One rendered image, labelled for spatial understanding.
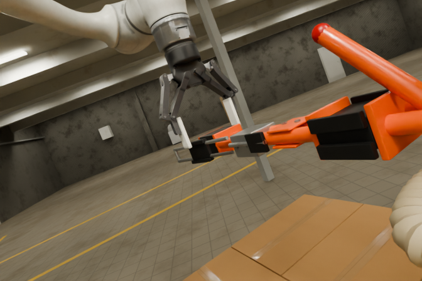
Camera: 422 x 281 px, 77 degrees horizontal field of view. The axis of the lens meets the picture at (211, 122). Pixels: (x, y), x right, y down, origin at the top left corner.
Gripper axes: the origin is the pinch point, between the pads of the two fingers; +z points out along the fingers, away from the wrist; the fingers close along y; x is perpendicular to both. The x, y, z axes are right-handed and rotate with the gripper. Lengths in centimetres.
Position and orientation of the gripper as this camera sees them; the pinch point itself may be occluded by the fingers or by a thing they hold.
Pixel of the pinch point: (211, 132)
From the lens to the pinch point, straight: 60.9
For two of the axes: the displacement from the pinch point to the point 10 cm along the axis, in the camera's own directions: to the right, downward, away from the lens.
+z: 3.6, 9.3, 0.6
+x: -4.5, 1.2, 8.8
